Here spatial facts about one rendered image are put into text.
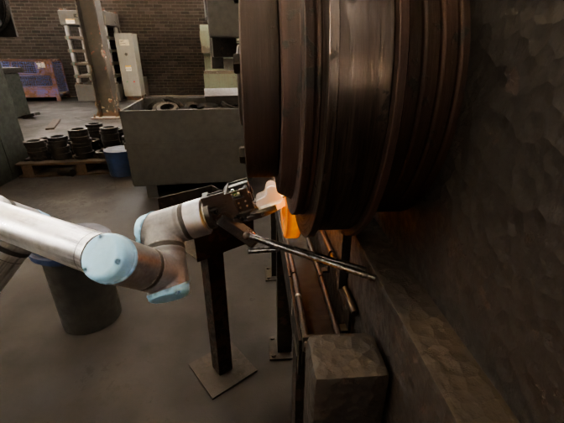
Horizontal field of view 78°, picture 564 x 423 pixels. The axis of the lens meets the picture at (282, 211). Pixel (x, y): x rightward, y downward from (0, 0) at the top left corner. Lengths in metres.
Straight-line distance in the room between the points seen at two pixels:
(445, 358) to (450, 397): 0.05
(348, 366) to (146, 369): 1.23
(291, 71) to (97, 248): 0.48
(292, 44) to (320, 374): 0.39
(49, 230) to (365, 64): 0.70
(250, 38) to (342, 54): 0.13
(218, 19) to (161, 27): 7.76
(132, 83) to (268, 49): 9.85
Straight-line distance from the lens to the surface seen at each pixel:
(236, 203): 0.81
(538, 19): 0.37
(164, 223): 0.84
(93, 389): 1.65
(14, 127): 4.50
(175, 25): 10.78
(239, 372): 1.54
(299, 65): 0.41
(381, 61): 0.37
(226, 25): 3.14
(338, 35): 0.36
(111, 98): 7.61
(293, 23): 0.42
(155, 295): 0.80
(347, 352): 0.51
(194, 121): 3.01
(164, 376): 1.59
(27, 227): 0.93
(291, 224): 0.78
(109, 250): 0.70
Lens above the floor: 1.16
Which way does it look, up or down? 25 degrees down
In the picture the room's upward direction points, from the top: straight up
